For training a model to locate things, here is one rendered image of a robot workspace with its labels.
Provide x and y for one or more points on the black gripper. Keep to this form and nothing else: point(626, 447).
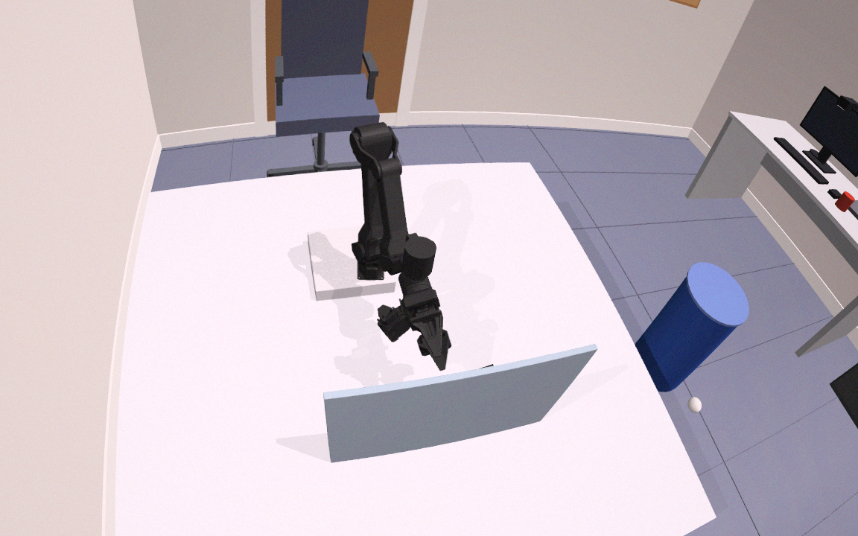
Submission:
point(426, 318)

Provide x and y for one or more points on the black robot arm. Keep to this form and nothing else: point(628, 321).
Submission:
point(383, 242)

